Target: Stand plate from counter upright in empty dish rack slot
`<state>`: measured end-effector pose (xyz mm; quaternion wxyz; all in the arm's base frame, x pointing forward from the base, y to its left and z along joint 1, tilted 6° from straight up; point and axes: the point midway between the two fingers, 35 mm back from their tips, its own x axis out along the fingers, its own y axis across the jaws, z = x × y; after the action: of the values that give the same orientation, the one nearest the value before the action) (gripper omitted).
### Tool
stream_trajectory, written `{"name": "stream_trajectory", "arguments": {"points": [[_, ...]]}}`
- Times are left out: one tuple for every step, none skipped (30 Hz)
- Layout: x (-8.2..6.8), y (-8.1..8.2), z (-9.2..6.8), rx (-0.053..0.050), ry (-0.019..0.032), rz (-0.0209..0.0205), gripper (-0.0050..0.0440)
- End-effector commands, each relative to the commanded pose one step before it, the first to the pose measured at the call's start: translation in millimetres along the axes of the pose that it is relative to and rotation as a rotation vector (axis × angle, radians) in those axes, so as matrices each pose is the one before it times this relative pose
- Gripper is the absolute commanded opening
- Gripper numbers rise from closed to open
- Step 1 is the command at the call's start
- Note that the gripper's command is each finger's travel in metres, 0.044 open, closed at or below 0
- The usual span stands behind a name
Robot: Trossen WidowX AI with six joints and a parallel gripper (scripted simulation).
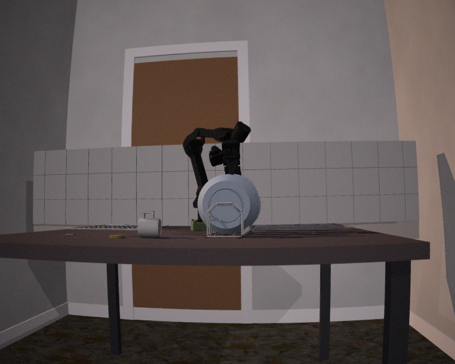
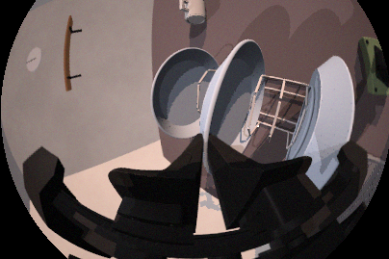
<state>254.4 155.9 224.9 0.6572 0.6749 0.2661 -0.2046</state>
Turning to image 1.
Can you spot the grey mug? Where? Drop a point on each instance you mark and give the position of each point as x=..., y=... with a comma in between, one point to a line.
x=149, y=227

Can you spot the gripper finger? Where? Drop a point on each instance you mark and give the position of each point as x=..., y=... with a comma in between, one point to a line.
x=232, y=162
x=237, y=170

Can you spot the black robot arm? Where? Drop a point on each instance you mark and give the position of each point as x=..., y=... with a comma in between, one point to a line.
x=193, y=148

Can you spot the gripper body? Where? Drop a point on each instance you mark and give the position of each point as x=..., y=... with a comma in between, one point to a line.
x=231, y=146

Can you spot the white tiled splashback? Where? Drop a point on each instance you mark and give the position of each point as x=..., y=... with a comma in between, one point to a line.
x=370, y=185

